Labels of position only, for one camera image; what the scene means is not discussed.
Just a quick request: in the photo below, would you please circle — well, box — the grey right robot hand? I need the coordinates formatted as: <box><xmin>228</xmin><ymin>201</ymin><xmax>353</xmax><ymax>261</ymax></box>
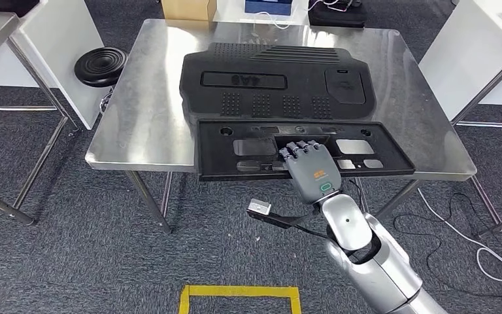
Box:
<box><xmin>278</xmin><ymin>139</ymin><xmax>343</xmax><ymax>205</ymax></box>

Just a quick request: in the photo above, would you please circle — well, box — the black plastic licence plate frame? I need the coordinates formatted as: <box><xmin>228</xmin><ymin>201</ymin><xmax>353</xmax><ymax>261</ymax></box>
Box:
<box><xmin>195</xmin><ymin>119</ymin><xmax>416</xmax><ymax>182</ymax></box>

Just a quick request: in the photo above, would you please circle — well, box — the black plastic engine cover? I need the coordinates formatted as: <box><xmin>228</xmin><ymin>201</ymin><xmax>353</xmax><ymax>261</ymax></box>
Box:
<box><xmin>179</xmin><ymin>42</ymin><xmax>376</xmax><ymax>122</ymax></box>

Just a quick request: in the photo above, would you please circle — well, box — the yellow floor tape square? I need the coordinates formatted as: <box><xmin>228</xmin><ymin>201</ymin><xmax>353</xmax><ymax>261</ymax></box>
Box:
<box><xmin>178</xmin><ymin>285</ymin><xmax>303</xmax><ymax>314</ymax></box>

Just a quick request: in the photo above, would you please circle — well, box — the black bag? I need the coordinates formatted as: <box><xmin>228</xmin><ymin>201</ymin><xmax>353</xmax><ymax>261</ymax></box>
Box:
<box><xmin>308</xmin><ymin>0</ymin><xmax>368</xmax><ymax>29</ymax></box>

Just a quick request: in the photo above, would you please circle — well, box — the blue screen tablet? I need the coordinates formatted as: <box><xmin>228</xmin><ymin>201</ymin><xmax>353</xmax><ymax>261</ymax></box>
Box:
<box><xmin>244</xmin><ymin>0</ymin><xmax>294</xmax><ymax>17</ymax></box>

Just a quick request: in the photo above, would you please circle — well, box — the white partition panel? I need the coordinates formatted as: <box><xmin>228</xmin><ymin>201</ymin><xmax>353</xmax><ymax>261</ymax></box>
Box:
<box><xmin>19</xmin><ymin>0</ymin><xmax>105</xmax><ymax>131</ymax></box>
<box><xmin>418</xmin><ymin>0</ymin><xmax>502</xmax><ymax>122</ymax></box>

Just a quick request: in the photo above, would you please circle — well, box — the brown cardboard box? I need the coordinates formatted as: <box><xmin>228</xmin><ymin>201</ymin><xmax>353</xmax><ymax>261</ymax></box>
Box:
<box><xmin>161</xmin><ymin>0</ymin><xmax>217</xmax><ymax>22</ymax></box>

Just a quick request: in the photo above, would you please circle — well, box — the black round stool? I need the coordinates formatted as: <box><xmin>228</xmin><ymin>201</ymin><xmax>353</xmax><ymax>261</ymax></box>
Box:
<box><xmin>74</xmin><ymin>46</ymin><xmax>129</xmax><ymax>116</ymax></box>

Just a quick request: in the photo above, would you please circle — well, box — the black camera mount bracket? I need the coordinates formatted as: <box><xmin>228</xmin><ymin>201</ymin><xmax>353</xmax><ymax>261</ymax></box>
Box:
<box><xmin>246</xmin><ymin>209</ymin><xmax>334</xmax><ymax>240</ymax></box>

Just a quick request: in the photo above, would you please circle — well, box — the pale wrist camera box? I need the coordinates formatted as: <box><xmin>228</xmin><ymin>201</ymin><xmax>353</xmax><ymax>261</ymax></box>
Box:
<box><xmin>248</xmin><ymin>198</ymin><xmax>272</xmax><ymax>217</ymax></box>

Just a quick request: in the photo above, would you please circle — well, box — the thin black cable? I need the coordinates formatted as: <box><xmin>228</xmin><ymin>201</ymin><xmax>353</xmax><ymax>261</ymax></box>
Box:
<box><xmin>392</xmin><ymin>190</ymin><xmax>502</xmax><ymax>303</ymax></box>

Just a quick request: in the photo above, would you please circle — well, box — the white power cable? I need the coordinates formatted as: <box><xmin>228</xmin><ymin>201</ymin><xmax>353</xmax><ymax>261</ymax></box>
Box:
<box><xmin>416</xmin><ymin>188</ymin><xmax>502</xmax><ymax>288</ymax></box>

